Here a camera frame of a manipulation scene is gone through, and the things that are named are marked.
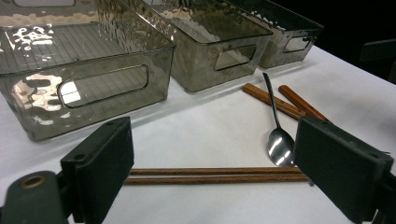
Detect brown wooden chopstick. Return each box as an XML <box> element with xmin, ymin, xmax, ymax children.
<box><xmin>124</xmin><ymin>174</ymin><xmax>310</xmax><ymax>186</ymax></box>

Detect dark furniture piece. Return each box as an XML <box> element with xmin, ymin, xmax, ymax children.
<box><xmin>360</xmin><ymin>38</ymin><xmax>396</xmax><ymax>84</ymax></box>

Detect large smoky clear plastic bin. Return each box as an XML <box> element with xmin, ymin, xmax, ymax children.
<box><xmin>0</xmin><ymin>0</ymin><xmax>177</xmax><ymax>143</ymax></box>

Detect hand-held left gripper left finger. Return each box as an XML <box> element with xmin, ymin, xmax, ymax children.
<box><xmin>60</xmin><ymin>117</ymin><xmax>135</xmax><ymax>224</ymax></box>

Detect wooden handled knife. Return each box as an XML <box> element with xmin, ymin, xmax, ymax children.
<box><xmin>277</xmin><ymin>84</ymin><xmax>330</xmax><ymax>122</ymax></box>

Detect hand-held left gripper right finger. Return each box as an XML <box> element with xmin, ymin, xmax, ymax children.
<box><xmin>293</xmin><ymin>117</ymin><xmax>394</xmax><ymax>224</ymax></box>

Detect white table cover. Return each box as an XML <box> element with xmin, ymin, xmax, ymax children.
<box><xmin>0</xmin><ymin>45</ymin><xmax>396</xmax><ymax>224</ymax></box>

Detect metal spoon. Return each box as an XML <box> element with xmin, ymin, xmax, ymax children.
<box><xmin>262</xmin><ymin>72</ymin><xmax>296</xmax><ymax>167</ymax></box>

